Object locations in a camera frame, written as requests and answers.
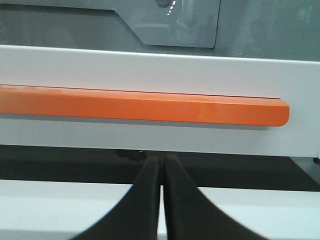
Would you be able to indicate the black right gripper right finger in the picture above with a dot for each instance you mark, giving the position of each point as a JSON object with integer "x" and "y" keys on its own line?
{"x": 189, "y": 215}

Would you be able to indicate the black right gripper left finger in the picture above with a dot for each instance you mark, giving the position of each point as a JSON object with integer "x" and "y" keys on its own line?
{"x": 136, "y": 215}

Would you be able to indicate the orange sash handle bar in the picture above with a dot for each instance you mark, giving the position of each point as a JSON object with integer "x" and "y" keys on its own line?
{"x": 146, "y": 106}

